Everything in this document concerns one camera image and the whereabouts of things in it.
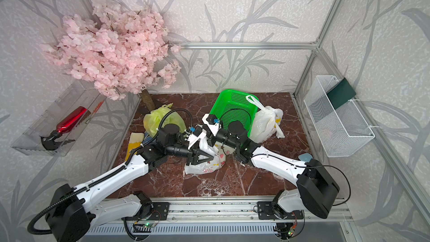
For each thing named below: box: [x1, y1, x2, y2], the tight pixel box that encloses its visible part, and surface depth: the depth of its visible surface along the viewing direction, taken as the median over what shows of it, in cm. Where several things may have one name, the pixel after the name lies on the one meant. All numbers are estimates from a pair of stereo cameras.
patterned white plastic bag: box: [245, 95, 285, 143], surface depth 90 cm
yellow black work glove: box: [124, 132, 145, 162], surface depth 96 cm
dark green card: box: [326, 77, 357, 110], surface depth 73 cm
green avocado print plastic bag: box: [143, 103, 188, 138], surface depth 90 cm
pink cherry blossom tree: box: [39, 0, 181, 112], surface depth 74 cm
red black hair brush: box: [39, 105, 88, 151], surface depth 62 cm
